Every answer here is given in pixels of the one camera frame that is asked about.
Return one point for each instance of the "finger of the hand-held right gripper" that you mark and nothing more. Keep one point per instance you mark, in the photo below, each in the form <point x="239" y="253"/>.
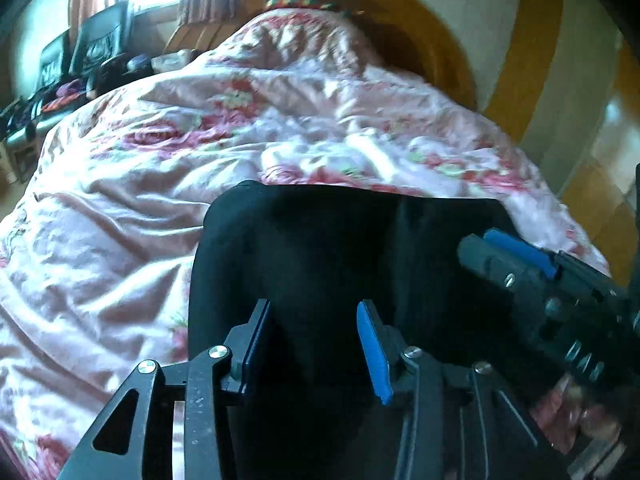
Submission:
<point x="487" y="262"/>
<point x="525" y="252"/>

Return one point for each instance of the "multicoloured pillow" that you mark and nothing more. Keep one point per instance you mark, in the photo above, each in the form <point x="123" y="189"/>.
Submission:
<point x="300" y="2"/>

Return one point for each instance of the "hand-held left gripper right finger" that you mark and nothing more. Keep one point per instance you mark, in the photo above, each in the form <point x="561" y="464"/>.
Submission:
<point x="374" y="355"/>

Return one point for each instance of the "pink floral blanket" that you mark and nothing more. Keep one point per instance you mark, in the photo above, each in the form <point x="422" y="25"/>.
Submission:
<point x="200" y="135"/>

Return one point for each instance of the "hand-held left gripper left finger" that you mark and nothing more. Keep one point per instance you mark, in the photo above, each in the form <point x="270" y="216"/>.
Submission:
<point x="256" y="345"/>

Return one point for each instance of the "colourful clothes pile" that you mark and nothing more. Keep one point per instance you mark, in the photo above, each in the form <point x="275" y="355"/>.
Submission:
<point x="62" y="95"/>

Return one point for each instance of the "wooden headboard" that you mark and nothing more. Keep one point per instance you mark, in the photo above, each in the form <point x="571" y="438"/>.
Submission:
<point x="425" y="25"/>

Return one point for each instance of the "black pants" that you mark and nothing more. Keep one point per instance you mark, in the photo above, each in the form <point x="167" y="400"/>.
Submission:
<point x="310" y="260"/>

